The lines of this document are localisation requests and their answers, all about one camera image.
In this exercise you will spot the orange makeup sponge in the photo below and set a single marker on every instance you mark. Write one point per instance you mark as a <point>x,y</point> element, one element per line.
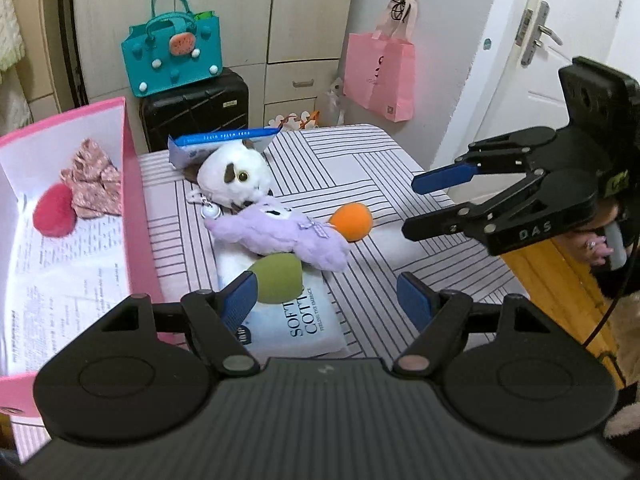
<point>351,221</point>

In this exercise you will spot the pink cardboard box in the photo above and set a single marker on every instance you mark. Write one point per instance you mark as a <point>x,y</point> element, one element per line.
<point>145,220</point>

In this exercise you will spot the white plush dog toy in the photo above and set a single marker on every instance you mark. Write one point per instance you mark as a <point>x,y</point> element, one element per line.
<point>222,167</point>

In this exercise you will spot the white door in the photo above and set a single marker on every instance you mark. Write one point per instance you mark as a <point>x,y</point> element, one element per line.
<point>575,10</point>

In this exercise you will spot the person's right hand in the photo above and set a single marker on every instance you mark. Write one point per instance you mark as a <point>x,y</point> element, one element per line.
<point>596,252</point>

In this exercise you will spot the beige wardrobe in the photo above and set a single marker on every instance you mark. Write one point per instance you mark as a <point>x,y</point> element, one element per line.
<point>275,20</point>

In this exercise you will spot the clear plastic bag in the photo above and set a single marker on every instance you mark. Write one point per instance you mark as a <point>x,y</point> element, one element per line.
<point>336,100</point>

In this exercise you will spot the purple plush toy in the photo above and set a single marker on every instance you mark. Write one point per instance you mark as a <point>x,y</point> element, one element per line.
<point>272,232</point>

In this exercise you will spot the blue wet wipes packet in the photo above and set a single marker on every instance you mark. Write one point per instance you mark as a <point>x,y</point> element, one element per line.
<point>210,142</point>

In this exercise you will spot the pink floral scrunchie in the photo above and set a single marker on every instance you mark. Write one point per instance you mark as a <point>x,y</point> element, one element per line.
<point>92,180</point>

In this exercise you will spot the red fluffy plush ball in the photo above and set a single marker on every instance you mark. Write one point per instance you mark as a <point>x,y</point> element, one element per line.
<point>54,210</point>

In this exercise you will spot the person's right forearm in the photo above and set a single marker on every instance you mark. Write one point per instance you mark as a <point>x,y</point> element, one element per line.
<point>620,282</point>

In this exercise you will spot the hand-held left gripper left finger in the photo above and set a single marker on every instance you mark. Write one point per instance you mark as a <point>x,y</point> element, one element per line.
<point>239,301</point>

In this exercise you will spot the striped pink table cover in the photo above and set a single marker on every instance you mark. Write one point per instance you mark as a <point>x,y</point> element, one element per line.
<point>350,160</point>

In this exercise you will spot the cream knitted towel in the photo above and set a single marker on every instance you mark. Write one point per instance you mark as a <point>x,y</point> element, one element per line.
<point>9,20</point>

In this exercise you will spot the teal felt handbag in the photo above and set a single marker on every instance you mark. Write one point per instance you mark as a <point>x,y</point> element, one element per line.
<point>175,67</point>

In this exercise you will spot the flower pattern gift bag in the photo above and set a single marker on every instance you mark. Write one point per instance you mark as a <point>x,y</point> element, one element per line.
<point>295,121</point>

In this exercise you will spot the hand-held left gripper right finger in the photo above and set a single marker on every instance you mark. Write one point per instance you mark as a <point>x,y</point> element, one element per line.
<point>416,301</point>

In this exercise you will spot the beige fluffy garment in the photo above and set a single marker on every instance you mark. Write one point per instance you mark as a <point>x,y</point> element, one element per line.
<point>629,340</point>

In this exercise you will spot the green makeup sponge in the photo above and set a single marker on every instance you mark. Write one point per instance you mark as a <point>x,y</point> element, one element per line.
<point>277,277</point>

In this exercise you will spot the white cotton pad packet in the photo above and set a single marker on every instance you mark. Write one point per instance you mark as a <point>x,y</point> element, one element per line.
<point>300,330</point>

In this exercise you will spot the black suitcase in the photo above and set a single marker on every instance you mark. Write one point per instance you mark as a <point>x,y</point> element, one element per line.
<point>200,115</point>

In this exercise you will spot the pink paper bag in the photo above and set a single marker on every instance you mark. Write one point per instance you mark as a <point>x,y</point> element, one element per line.
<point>380,75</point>

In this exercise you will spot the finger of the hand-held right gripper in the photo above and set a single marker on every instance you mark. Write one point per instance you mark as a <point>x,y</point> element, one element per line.
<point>440,225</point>
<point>442,180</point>

